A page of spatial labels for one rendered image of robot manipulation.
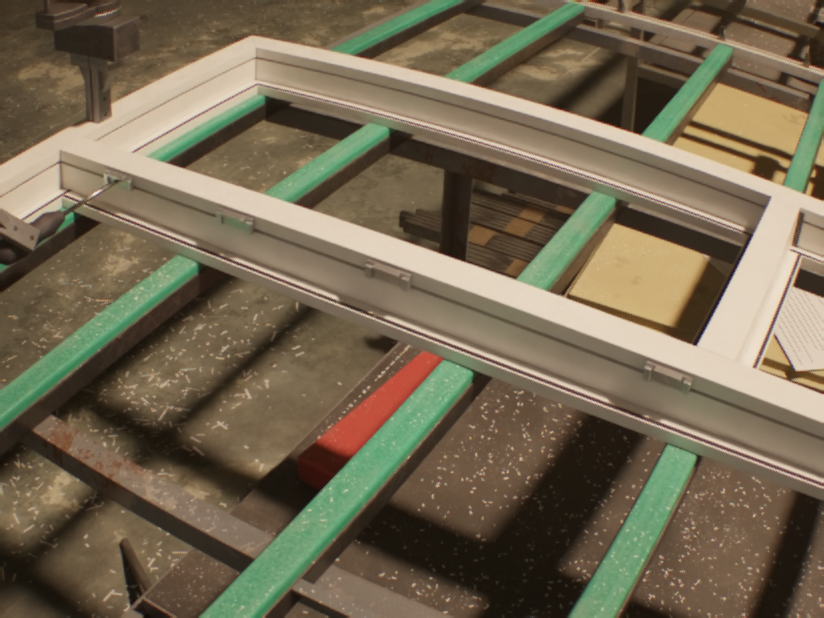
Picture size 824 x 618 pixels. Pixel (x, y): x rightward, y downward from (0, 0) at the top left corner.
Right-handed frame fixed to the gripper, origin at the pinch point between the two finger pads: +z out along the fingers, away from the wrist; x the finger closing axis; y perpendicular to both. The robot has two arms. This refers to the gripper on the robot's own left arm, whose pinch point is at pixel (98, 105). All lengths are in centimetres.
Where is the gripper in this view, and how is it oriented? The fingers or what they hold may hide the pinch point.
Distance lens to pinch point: 136.9
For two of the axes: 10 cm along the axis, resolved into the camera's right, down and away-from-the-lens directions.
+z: -0.4, 8.2, 5.6
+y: 5.2, -4.7, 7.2
